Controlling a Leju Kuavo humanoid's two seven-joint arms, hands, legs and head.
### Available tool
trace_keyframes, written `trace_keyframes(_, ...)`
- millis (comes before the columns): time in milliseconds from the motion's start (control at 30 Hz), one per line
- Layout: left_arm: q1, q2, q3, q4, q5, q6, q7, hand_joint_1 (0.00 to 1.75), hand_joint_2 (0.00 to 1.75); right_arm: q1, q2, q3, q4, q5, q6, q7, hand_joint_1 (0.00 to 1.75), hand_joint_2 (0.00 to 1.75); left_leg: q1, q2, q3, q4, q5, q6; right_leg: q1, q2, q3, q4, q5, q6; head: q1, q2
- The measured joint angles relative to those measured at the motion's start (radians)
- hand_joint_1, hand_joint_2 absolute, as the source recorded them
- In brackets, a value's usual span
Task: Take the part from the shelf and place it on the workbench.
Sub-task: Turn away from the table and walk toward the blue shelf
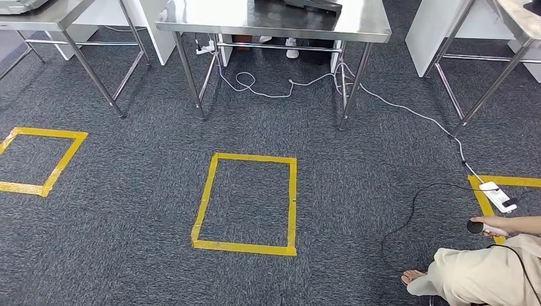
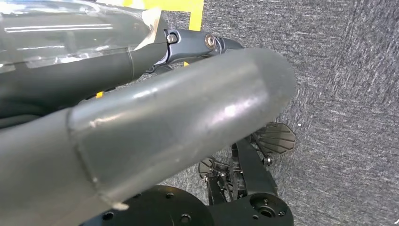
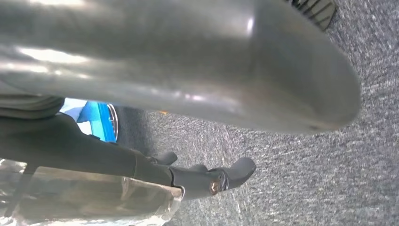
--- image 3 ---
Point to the blue shelf rack on casters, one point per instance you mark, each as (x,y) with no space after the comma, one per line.
(96,121)

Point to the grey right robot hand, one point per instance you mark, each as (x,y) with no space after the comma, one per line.
(187,56)

